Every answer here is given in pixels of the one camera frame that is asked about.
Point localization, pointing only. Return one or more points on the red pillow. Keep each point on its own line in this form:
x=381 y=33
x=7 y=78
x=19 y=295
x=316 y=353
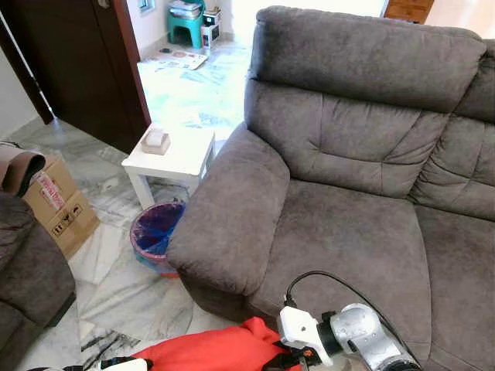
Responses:
x=209 y=352

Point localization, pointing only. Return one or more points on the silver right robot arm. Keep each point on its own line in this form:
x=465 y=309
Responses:
x=367 y=336

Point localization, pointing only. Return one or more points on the grey fabric two-seat sofa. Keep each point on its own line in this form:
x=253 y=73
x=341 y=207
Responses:
x=348 y=224

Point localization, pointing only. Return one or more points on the bin with blue bag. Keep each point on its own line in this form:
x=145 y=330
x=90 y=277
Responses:
x=155 y=236

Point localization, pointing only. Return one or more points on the brown cardboard box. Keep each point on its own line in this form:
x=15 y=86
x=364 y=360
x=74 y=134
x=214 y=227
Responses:
x=66 y=212

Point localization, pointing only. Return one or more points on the white side table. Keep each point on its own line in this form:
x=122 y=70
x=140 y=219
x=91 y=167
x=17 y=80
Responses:
x=182 y=158

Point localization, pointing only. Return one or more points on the beige tissue box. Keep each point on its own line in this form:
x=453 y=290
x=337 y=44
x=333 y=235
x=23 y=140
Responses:
x=155 y=141

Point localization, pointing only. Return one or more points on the brown folded cloth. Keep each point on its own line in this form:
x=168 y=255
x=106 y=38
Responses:
x=19 y=166

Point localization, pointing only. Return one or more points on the printed paper sheet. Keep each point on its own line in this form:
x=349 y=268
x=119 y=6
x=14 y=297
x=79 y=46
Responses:
x=182 y=59

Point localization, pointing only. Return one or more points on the dark brown wooden door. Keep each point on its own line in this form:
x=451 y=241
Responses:
x=77 y=62

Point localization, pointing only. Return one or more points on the green plastic stool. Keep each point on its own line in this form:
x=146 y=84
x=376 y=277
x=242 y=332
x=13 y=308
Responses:
x=186 y=27

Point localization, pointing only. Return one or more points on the stack of papers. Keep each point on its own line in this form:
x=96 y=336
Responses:
x=186 y=8

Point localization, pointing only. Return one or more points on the brown wooden cabinet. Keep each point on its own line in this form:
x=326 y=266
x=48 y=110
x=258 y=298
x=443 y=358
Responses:
x=408 y=9

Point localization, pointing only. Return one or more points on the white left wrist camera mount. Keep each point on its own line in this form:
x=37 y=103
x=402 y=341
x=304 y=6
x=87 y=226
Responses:
x=124 y=366

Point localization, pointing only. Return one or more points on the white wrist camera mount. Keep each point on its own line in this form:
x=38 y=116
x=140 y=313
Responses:
x=124 y=366
x=300 y=328

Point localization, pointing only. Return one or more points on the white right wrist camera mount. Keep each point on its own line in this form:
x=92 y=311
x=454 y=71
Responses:
x=300 y=328

